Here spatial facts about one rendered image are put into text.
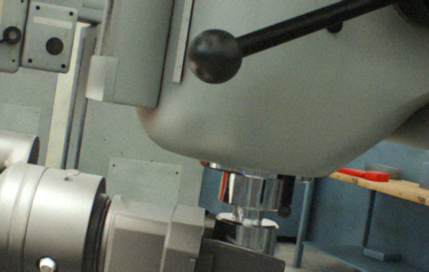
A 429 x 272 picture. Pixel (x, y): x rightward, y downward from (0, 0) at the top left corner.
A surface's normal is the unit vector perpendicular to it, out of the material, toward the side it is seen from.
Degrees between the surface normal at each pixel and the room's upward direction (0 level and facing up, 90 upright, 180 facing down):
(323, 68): 108
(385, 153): 90
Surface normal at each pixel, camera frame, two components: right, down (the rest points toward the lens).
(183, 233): 0.11, -0.66
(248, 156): 0.00, 0.70
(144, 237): 0.00, 0.05
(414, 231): -0.90, -0.12
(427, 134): -0.87, 0.34
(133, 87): 0.41, 0.11
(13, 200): 0.08, -0.45
